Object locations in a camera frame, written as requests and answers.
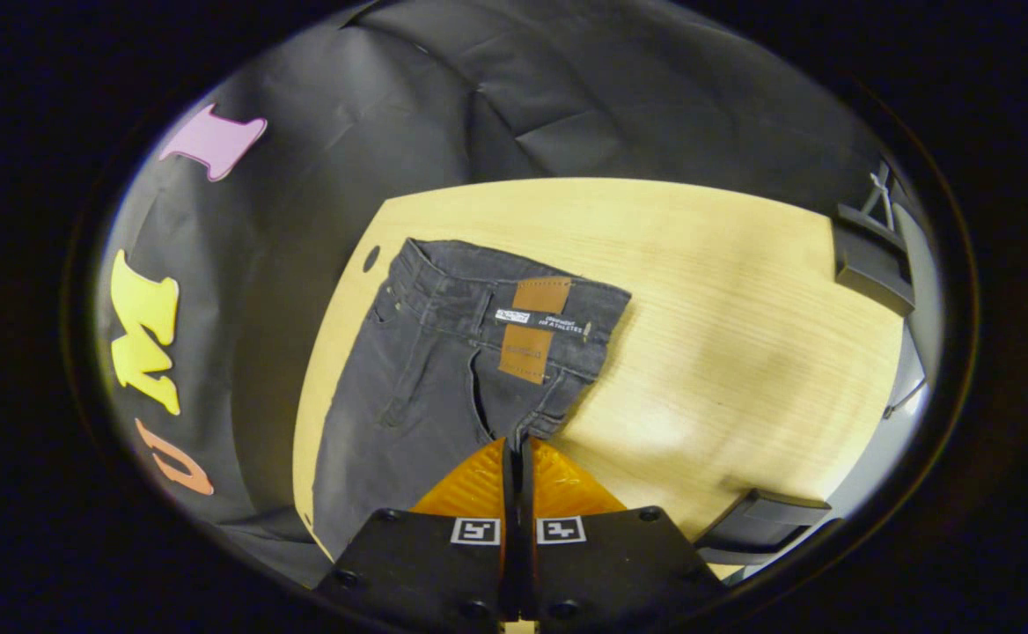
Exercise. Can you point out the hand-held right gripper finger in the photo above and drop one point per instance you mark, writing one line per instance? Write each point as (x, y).
(509, 572)
(527, 572)

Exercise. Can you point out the black jeans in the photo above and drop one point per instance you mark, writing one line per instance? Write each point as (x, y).
(426, 396)

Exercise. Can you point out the round black table grommet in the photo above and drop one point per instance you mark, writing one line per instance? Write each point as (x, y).
(371, 258)

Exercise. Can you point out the black backdrop cloth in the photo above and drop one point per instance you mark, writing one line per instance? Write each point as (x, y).
(303, 176)

